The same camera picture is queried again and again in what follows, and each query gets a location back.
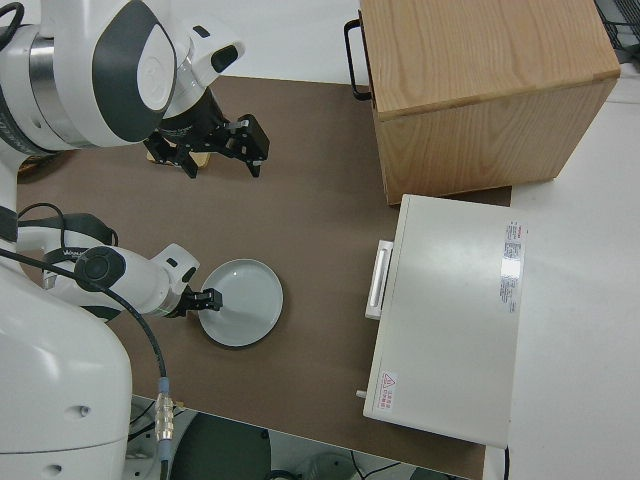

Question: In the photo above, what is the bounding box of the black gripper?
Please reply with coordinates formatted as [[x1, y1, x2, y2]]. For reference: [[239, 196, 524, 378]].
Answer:
[[171, 284, 225, 320], [143, 91, 272, 180]]

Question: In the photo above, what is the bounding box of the gray round plate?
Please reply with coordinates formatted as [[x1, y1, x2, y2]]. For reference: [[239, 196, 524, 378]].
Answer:
[[197, 257, 285, 350]]

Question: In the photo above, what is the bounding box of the small flat wooden board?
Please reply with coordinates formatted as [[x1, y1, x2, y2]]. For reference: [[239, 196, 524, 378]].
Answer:
[[145, 149, 210, 171]]

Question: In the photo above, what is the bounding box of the brown table mat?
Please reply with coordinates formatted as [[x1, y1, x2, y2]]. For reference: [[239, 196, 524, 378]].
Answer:
[[14, 76, 514, 480]]

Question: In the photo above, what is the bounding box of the dark round stool seat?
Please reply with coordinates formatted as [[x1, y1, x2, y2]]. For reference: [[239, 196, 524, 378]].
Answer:
[[169, 413, 274, 480]]

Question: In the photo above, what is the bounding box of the woven brown basket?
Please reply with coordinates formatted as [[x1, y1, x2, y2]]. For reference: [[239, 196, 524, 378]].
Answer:
[[16, 153, 59, 177]]

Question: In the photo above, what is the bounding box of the white toaster oven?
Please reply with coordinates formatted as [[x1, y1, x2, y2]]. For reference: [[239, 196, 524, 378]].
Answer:
[[355, 193, 529, 450]]

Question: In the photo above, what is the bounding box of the light wooden box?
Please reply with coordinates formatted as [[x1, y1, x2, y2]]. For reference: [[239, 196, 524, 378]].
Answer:
[[358, 0, 622, 207]]

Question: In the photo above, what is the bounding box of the black cable with metal connector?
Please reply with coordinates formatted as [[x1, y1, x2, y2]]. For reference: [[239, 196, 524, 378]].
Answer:
[[0, 247, 178, 480]]

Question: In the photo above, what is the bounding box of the black metal box handle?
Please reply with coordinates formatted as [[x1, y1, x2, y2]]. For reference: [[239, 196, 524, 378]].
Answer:
[[342, 18, 374, 102]]

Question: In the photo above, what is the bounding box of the black wire rack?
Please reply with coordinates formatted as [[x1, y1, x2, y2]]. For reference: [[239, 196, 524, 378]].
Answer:
[[594, 0, 640, 64]]

